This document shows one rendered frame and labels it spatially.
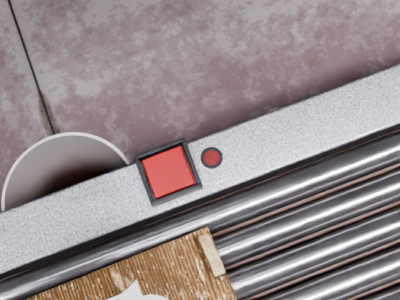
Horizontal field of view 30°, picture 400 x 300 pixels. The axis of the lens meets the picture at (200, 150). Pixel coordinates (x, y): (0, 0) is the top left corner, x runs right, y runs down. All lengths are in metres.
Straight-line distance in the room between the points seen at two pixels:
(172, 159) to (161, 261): 0.14
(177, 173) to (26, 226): 0.22
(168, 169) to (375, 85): 0.32
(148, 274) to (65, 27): 1.27
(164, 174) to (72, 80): 1.10
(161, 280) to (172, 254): 0.04
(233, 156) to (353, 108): 0.19
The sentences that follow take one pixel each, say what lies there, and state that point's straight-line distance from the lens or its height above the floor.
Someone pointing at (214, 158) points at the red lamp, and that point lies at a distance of 1.06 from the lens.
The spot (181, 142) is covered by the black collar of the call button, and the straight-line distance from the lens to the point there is 1.05.
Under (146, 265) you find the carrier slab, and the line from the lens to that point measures 1.02.
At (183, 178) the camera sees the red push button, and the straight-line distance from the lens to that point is 1.04.
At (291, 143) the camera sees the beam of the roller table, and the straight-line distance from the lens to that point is 1.07.
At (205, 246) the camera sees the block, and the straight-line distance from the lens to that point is 0.99.
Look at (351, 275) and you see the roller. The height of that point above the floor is 0.92.
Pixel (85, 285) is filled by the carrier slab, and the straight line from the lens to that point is 1.03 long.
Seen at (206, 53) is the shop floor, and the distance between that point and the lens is 2.10.
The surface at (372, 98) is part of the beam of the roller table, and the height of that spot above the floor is 0.91.
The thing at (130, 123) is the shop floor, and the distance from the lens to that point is 2.05.
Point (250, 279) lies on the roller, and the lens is 1.03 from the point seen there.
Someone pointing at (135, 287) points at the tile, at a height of 0.95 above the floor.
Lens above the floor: 1.94
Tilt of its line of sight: 75 degrees down
